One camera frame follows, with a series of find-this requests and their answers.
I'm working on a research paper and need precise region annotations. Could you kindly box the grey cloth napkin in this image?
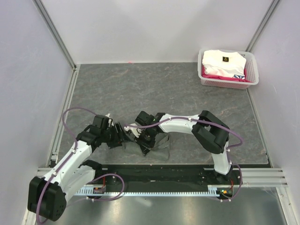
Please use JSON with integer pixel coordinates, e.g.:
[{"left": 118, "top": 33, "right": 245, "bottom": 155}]
[{"left": 123, "top": 134, "right": 171, "bottom": 161}]

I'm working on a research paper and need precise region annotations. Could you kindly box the white plastic basket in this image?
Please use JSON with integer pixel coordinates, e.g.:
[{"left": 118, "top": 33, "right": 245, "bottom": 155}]
[{"left": 197, "top": 48, "right": 259, "bottom": 90}]

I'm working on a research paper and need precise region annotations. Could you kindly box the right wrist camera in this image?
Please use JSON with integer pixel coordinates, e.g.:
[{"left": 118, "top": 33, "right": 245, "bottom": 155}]
[{"left": 124, "top": 126, "right": 142, "bottom": 138}]

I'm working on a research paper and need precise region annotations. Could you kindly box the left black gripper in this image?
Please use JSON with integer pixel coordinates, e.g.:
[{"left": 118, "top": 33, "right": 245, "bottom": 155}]
[{"left": 101, "top": 122, "right": 130, "bottom": 150}]

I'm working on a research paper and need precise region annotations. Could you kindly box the light blue cable duct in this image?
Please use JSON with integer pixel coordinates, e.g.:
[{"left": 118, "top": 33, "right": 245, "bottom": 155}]
[{"left": 74, "top": 185, "right": 232, "bottom": 197}]

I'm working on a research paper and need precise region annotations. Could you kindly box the purple cable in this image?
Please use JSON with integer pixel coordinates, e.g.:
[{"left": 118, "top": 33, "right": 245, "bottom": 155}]
[
  {"left": 124, "top": 117, "right": 244, "bottom": 203},
  {"left": 36, "top": 107, "right": 126, "bottom": 224}
]

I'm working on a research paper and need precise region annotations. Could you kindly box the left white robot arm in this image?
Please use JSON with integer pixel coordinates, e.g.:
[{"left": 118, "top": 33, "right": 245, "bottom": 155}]
[{"left": 27, "top": 115, "right": 124, "bottom": 221}]

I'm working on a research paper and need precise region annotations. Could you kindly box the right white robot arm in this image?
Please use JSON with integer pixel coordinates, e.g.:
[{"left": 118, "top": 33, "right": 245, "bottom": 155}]
[{"left": 135, "top": 110, "right": 232, "bottom": 185}]

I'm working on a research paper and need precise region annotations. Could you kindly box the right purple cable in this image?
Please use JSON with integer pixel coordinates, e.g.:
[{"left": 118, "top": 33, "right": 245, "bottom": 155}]
[{"left": 124, "top": 117, "right": 244, "bottom": 203}]

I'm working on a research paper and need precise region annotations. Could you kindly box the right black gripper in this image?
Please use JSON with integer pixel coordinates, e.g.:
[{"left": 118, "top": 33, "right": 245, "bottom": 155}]
[{"left": 134, "top": 127, "right": 156, "bottom": 157}]

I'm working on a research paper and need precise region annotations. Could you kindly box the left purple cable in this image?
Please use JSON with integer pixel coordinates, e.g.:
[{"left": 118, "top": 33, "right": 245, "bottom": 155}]
[{"left": 36, "top": 107, "right": 126, "bottom": 224}]

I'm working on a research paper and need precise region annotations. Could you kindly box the pink folded cloth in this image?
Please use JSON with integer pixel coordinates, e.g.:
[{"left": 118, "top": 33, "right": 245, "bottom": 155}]
[{"left": 201, "top": 66, "right": 251, "bottom": 83}]

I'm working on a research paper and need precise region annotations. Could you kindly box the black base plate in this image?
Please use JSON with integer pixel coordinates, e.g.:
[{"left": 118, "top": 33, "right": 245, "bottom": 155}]
[{"left": 76, "top": 164, "right": 244, "bottom": 188}]

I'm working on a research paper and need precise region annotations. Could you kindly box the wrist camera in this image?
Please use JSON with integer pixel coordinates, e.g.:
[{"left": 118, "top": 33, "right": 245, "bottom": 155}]
[
  {"left": 124, "top": 126, "right": 142, "bottom": 138},
  {"left": 105, "top": 113, "right": 113, "bottom": 128}
]

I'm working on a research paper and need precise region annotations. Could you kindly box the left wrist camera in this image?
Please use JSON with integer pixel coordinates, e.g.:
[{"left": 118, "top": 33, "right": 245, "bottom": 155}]
[{"left": 105, "top": 113, "right": 113, "bottom": 128}]

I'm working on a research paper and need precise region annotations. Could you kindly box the white folded shirt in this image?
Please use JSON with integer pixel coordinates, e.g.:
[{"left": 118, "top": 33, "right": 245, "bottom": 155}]
[{"left": 202, "top": 50, "right": 246, "bottom": 80}]

